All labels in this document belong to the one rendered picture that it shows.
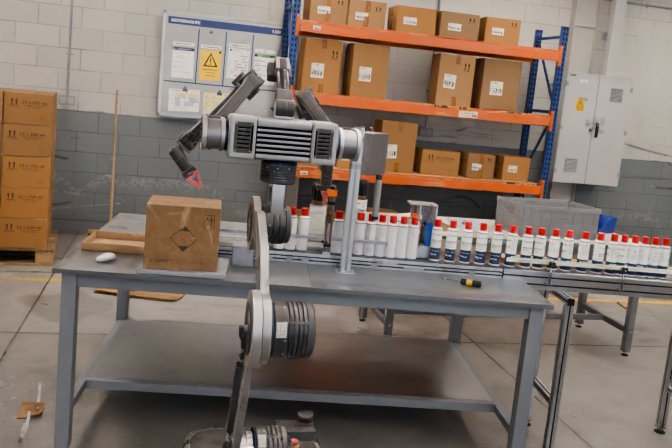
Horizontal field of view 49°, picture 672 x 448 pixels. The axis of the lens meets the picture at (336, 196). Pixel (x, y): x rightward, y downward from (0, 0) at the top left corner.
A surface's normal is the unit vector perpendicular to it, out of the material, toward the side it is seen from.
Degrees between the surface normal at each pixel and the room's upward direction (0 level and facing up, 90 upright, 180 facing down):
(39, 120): 91
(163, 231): 90
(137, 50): 90
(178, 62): 90
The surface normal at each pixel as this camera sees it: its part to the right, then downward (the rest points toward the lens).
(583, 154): 0.21, 0.16
